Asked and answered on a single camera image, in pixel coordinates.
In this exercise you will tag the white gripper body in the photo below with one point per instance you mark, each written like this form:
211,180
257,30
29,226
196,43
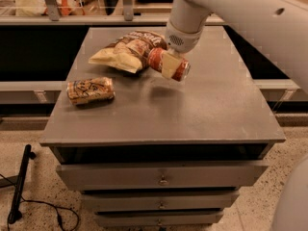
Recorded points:
183,39

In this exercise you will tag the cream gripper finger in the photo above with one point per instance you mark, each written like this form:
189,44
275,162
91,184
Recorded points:
171,60

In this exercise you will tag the red coke can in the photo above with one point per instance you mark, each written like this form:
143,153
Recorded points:
155,61

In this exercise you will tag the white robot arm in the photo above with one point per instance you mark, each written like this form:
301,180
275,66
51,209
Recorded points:
279,30

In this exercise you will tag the orange patterned drink can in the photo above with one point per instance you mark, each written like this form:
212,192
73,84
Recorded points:
84,91

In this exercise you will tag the brown chip bag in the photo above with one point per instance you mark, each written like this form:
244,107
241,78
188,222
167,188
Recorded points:
130,52

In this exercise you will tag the grey drawer cabinet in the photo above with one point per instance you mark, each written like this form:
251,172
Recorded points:
215,114

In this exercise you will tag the grey metal railing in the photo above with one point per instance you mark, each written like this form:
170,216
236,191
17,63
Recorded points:
83,12

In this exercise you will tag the middle grey drawer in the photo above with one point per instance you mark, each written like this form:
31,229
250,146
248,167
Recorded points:
159,201

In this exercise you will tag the grey drawer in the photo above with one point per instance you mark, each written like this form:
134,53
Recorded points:
163,175
158,218
159,201

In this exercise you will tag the top grey drawer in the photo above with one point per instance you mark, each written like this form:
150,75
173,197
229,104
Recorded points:
163,175

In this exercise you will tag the bottom grey drawer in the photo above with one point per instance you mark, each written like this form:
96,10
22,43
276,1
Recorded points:
158,218

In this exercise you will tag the black stand leg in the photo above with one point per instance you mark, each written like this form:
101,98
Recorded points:
15,214

